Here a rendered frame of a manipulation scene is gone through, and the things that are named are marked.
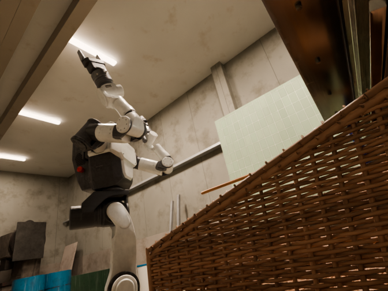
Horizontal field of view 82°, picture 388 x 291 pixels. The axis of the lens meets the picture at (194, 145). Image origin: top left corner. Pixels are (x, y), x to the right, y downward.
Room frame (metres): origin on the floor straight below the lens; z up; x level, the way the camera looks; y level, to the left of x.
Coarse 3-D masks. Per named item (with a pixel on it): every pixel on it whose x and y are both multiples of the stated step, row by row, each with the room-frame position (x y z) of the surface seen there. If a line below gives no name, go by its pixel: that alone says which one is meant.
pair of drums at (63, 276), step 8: (56, 272) 5.47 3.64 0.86; (64, 272) 5.58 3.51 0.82; (16, 280) 4.86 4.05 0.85; (24, 280) 4.88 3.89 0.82; (32, 280) 4.95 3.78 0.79; (40, 280) 5.10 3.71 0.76; (48, 280) 5.43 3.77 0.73; (56, 280) 5.47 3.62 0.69; (64, 280) 5.58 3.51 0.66; (16, 288) 4.86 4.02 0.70; (24, 288) 4.88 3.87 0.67; (32, 288) 4.97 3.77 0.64; (40, 288) 5.12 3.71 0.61; (48, 288) 5.43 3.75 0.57; (56, 288) 5.47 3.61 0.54; (64, 288) 5.59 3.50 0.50
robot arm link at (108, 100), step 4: (100, 88) 0.84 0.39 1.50; (96, 92) 0.86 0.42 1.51; (100, 92) 0.83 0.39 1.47; (104, 92) 0.83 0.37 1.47; (100, 96) 0.85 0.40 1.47; (104, 96) 0.83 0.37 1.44; (108, 96) 0.83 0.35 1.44; (112, 96) 0.84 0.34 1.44; (116, 96) 0.85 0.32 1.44; (120, 96) 0.86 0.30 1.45; (100, 100) 0.88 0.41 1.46; (104, 100) 0.85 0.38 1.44; (108, 100) 0.84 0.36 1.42; (112, 100) 0.84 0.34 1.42; (104, 104) 0.87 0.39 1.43; (108, 104) 0.86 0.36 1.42; (112, 104) 0.86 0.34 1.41; (108, 108) 0.89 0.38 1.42; (112, 108) 0.88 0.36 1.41
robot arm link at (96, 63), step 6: (84, 60) 0.79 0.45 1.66; (90, 60) 0.79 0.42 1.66; (96, 60) 0.82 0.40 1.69; (84, 66) 0.82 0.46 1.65; (90, 66) 0.81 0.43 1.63; (96, 66) 0.82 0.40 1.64; (102, 66) 0.85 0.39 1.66; (90, 72) 0.83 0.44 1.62; (96, 72) 0.82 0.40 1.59; (102, 72) 0.82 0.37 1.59; (108, 72) 0.85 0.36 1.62; (96, 78) 0.83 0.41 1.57
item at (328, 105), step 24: (264, 0) 0.48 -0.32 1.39; (288, 0) 0.49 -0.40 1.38; (312, 0) 0.50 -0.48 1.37; (336, 0) 0.51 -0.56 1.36; (288, 24) 0.59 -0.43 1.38; (312, 24) 0.60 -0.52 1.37; (336, 24) 0.61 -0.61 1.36; (288, 48) 0.71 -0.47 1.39; (312, 48) 0.73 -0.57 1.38; (336, 48) 0.74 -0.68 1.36; (312, 72) 0.89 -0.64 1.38; (336, 72) 0.91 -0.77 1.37; (312, 96) 1.13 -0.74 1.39; (336, 96) 1.16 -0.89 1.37
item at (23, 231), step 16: (32, 224) 7.63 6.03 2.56; (0, 240) 7.54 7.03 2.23; (16, 240) 7.24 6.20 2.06; (32, 240) 7.69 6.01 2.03; (0, 256) 7.50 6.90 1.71; (16, 256) 7.30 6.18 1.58; (32, 256) 7.74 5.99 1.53; (16, 272) 7.89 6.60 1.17; (32, 272) 8.06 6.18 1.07; (0, 288) 7.30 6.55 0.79
